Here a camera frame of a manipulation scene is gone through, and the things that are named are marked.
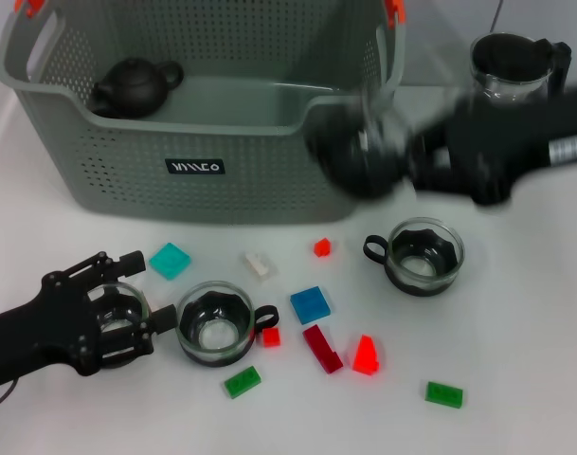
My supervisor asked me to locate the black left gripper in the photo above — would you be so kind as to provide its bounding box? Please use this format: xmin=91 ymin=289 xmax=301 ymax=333
xmin=0 ymin=250 xmax=178 ymax=392

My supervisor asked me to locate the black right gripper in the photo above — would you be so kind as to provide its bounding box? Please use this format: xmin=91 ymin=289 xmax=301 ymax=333
xmin=408 ymin=120 xmax=552 ymax=206

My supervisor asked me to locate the glass teacup black holder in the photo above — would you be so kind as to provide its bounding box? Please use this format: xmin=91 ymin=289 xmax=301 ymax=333
xmin=174 ymin=280 xmax=279 ymax=369
xmin=86 ymin=279 xmax=152 ymax=371
xmin=362 ymin=216 xmax=465 ymax=298
xmin=306 ymin=89 xmax=412 ymax=200

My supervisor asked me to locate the grey perforated plastic storage bin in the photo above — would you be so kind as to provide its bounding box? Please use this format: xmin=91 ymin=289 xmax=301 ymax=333
xmin=0 ymin=0 xmax=407 ymax=227

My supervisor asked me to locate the teal square toy brick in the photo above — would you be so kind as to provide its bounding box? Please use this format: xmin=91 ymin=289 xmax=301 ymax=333
xmin=149 ymin=242 xmax=193 ymax=282

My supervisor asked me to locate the glass pitcher black lid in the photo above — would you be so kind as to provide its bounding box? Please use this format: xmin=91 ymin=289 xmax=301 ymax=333
xmin=467 ymin=31 xmax=573 ymax=110

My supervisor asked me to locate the green two-stud brick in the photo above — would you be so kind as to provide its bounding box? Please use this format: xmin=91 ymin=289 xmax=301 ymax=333
xmin=424 ymin=380 xmax=464 ymax=408
xmin=224 ymin=366 xmax=262 ymax=399

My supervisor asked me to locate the blue square four-stud brick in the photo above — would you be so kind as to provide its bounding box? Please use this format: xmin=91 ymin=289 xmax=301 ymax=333
xmin=289 ymin=285 xmax=333 ymax=326

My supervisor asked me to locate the dark red long brick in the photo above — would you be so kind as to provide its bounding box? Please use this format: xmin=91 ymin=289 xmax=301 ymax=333
xmin=301 ymin=324 xmax=345 ymax=375

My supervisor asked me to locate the black ceramic teapot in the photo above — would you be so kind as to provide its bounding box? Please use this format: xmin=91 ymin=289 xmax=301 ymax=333
xmin=89 ymin=57 xmax=185 ymax=119

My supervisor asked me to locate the bright red wedge brick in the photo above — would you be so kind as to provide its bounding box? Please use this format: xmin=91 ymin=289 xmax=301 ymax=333
xmin=352 ymin=334 xmax=382 ymax=375

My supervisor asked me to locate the left gripper dark cable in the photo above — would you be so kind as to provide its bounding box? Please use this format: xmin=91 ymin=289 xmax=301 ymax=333
xmin=0 ymin=378 xmax=19 ymax=413

